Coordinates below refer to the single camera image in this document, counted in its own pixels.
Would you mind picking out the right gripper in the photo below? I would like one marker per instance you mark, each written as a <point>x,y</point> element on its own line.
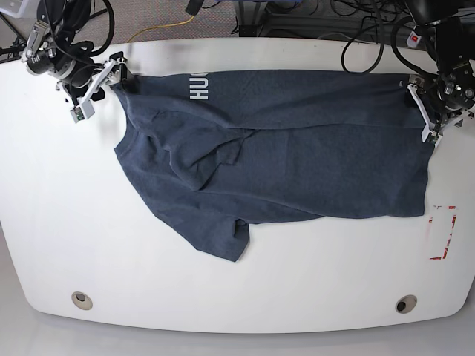
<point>76,85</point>

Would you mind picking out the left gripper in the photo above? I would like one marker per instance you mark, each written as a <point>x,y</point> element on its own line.
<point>445,100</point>

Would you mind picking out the dark blue T-shirt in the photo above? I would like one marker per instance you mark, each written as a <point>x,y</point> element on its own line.
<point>212,154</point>

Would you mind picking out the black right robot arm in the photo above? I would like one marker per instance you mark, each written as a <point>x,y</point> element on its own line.
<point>52,49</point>

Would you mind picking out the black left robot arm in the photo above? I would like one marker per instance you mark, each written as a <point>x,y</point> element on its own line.
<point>447,39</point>

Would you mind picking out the white power strip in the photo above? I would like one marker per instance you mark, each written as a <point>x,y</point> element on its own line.
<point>413,40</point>

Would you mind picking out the black tripod stand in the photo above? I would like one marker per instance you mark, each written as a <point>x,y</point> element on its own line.
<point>14,52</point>

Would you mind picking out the red tape rectangle marking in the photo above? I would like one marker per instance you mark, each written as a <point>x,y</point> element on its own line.
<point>440,229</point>

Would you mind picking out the clear plastic storage box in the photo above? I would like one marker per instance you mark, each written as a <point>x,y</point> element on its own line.
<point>19,9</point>

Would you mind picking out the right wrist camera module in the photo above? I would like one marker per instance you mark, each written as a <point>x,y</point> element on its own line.
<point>82,111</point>

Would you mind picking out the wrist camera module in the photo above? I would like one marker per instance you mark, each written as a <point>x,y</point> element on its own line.
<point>431,137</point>
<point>82,111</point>

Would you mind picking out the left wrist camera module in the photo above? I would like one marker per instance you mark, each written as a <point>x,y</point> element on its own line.
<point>431,137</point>

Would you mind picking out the metal equipment frame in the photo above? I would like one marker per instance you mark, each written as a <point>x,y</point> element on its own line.
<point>262,18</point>

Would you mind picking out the right table cable grommet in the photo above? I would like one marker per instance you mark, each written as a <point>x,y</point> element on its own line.
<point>406,304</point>

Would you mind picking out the table cable grommet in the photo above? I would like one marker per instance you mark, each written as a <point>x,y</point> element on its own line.
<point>406,304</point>
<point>82,301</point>

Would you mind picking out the left table cable grommet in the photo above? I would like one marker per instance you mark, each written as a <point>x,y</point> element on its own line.
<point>82,301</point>

